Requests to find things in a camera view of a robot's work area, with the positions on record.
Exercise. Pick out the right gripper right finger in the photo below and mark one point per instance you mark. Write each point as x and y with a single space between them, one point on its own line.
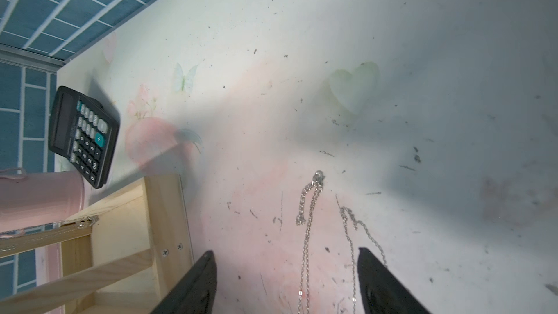
380 291

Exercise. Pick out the wooden jewelry display stand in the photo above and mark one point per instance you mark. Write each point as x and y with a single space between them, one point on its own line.
123 254

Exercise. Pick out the black calculator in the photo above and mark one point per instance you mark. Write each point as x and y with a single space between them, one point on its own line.
82 131

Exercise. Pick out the pink pen holder cup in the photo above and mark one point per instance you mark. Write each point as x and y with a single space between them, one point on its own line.
29 200

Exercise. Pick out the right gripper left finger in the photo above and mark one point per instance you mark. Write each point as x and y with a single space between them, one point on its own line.
195 292

